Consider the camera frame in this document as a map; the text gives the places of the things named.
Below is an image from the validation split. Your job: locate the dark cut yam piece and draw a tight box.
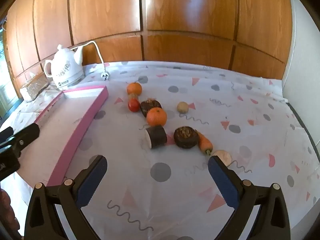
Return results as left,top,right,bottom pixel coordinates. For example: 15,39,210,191
144,125,168,150

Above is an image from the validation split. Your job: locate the glittery tissue box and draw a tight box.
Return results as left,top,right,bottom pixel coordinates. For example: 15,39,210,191
20,74,49,102

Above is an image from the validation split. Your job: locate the white power cable with plug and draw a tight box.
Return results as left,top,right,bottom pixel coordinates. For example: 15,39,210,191
71,41,110,81

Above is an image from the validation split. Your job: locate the large orange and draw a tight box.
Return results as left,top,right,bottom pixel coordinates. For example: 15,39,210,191
146,107,167,127

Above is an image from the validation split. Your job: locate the window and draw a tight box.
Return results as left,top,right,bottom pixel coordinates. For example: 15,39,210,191
0,17,23,123

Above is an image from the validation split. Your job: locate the orange carrot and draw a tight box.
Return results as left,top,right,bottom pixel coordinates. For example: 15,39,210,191
196,131,213,155

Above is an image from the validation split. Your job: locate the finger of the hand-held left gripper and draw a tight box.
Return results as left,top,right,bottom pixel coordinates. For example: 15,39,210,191
0,127,14,143
0,123,41,153

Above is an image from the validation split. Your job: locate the small orange with stem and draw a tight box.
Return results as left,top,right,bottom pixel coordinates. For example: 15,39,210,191
126,82,143,96

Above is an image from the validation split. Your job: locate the pale root slice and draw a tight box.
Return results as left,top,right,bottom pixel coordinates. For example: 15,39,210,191
211,150,232,167

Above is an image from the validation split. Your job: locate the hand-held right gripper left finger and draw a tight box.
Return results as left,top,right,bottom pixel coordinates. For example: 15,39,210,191
24,155,108,240

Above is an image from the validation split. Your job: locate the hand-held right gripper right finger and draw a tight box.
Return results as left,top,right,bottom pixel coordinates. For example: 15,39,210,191
208,155,292,240

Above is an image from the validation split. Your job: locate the white ceramic electric kettle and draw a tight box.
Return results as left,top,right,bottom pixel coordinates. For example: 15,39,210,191
44,44,85,90

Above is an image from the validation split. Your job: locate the pale round potato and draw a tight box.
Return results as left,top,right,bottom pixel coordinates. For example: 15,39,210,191
177,101,189,114

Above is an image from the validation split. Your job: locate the white patterned tablecloth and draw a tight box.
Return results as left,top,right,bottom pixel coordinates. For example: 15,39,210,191
0,60,320,240

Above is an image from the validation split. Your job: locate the red tomato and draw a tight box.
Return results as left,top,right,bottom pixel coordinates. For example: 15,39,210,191
128,98,141,112

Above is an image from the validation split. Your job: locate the pink shallow box tray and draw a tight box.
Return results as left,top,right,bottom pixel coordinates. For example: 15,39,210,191
35,85,109,187

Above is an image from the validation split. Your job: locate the dark brown water chestnut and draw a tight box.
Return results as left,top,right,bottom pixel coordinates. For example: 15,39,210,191
140,99,162,118
173,127,200,149

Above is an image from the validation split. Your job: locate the wooden panelled cabinet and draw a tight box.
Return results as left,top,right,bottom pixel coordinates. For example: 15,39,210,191
4,0,293,93

